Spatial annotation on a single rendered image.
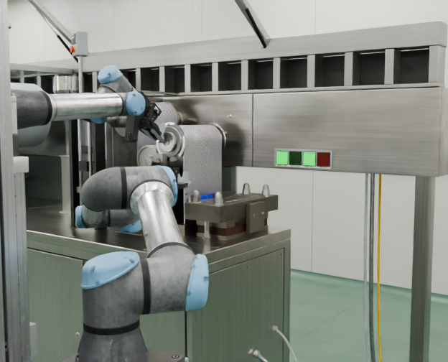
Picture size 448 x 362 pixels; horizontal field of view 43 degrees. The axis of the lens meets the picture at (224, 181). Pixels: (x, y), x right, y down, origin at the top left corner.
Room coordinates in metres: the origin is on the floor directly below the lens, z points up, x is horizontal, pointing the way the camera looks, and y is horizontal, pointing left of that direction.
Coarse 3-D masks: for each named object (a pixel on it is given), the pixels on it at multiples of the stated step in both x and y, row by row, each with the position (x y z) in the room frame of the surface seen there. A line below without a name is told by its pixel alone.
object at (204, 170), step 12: (192, 156) 2.20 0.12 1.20; (204, 156) 2.25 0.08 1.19; (216, 156) 2.32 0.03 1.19; (192, 168) 2.19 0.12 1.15; (204, 168) 2.25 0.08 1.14; (216, 168) 2.32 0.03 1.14; (192, 180) 2.19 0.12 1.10; (204, 180) 2.25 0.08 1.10; (216, 180) 2.32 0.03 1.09; (192, 192) 2.19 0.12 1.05; (204, 192) 2.25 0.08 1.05
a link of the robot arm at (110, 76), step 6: (108, 66) 1.97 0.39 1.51; (114, 66) 1.96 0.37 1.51; (102, 72) 1.96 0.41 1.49; (108, 72) 1.94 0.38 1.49; (114, 72) 1.94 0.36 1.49; (120, 72) 1.97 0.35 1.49; (102, 78) 1.94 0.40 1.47; (108, 78) 1.93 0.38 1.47; (114, 78) 1.94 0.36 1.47; (120, 78) 1.96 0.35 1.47; (102, 84) 1.95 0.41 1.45; (108, 84) 1.94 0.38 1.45; (114, 84) 1.95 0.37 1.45; (120, 84) 1.96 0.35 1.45; (126, 84) 1.98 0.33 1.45; (120, 90) 1.96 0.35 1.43; (126, 90) 1.99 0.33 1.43; (132, 90) 2.01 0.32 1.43
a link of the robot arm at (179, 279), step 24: (120, 168) 1.54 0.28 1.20; (144, 168) 1.56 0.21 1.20; (168, 168) 1.57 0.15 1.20; (144, 192) 1.48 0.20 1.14; (168, 192) 1.50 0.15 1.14; (144, 216) 1.40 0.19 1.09; (168, 216) 1.38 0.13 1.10; (168, 240) 1.28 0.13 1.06; (168, 264) 1.17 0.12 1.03; (192, 264) 1.18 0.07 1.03; (168, 288) 1.14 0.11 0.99; (192, 288) 1.15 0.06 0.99
